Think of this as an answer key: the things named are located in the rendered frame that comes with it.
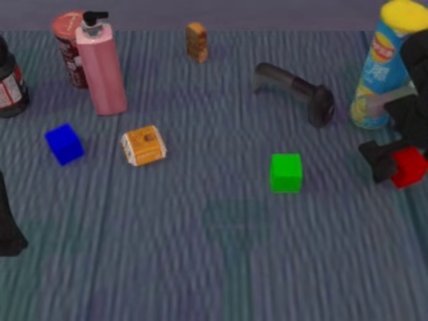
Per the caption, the small orange upright box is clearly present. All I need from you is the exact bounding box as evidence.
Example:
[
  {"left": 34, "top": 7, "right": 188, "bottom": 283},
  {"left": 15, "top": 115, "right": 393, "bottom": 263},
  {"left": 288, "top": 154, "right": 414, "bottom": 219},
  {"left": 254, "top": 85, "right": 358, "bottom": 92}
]
[{"left": 185, "top": 21, "right": 209, "bottom": 64}]

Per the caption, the blue cube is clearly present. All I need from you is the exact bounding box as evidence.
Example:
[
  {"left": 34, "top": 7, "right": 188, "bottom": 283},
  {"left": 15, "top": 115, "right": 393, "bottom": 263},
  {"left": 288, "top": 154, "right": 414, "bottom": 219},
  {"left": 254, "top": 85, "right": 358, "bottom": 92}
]
[{"left": 44, "top": 122, "right": 85, "bottom": 167}]

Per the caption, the red cube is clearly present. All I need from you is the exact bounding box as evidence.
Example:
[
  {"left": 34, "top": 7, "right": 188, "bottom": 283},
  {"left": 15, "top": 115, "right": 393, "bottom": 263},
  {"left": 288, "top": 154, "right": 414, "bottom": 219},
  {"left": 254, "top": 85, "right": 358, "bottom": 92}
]
[{"left": 389, "top": 147, "right": 428, "bottom": 189}]

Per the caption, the black handheld barcode scanner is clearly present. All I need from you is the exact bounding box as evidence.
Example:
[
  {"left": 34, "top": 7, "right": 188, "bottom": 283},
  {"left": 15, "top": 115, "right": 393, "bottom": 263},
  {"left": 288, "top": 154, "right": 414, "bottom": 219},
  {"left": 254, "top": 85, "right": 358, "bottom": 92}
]
[{"left": 254, "top": 62, "right": 336, "bottom": 129}]

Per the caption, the red cylindrical can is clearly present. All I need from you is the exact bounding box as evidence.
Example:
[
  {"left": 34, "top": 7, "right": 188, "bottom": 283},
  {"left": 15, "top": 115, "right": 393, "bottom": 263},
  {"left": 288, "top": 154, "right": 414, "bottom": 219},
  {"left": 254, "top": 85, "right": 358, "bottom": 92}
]
[{"left": 51, "top": 11, "right": 90, "bottom": 90}]

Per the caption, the orange snack pack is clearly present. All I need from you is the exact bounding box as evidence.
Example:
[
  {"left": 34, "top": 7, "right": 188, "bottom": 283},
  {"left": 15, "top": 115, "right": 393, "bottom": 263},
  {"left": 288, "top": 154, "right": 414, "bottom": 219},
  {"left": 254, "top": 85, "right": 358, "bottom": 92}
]
[{"left": 120, "top": 124, "right": 168, "bottom": 167}]

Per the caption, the blue chips can, yellow lid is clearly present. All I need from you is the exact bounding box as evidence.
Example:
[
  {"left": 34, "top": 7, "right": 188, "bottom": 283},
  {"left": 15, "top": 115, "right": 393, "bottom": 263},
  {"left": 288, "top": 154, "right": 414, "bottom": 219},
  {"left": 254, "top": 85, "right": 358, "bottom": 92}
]
[{"left": 349, "top": 1, "right": 428, "bottom": 130}]

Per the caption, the green cube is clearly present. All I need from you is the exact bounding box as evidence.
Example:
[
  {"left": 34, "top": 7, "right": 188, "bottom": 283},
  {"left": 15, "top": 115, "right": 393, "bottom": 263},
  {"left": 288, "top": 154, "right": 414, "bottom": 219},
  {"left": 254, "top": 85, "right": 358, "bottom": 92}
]
[{"left": 270, "top": 152, "right": 304, "bottom": 193}]

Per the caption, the pink pump bottle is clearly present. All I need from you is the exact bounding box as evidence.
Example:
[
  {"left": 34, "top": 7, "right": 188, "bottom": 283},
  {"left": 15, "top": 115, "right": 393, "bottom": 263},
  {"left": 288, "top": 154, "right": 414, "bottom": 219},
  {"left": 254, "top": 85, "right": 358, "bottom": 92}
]
[{"left": 75, "top": 11, "right": 128, "bottom": 116}]

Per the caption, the dark bottle with red label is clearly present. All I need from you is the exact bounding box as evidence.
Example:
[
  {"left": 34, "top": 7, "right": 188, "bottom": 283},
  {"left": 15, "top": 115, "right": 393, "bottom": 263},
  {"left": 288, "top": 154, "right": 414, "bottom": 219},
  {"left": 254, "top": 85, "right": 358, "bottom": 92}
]
[{"left": 0, "top": 35, "right": 30, "bottom": 118}]

